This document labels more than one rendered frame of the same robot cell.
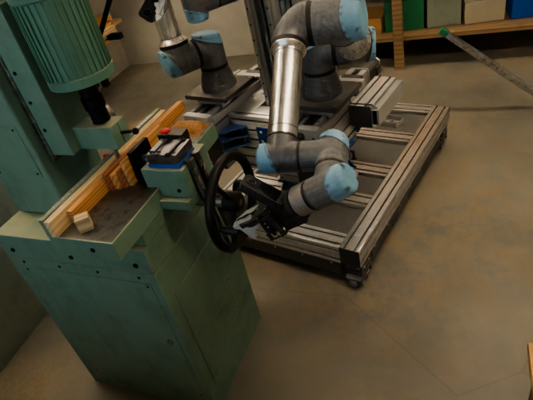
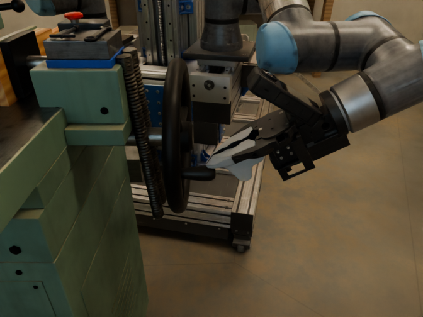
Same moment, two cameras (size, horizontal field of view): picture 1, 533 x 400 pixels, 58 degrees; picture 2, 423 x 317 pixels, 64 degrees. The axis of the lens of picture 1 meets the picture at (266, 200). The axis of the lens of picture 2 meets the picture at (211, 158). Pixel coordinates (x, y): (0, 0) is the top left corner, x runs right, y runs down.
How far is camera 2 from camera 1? 0.83 m
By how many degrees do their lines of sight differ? 23
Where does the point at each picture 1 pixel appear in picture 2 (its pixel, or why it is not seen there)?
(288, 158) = (323, 40)
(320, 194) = (411, 83)
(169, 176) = (89, 82)
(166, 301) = (70, 306)
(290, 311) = (181, 287)
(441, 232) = (296, 194)
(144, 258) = (39, 232)
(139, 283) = (19, 282)
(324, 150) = (378, 29)
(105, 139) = not seen: outside the picture
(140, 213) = (36, 142)
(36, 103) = not seen: outside the picture
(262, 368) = not seen: outside the picture
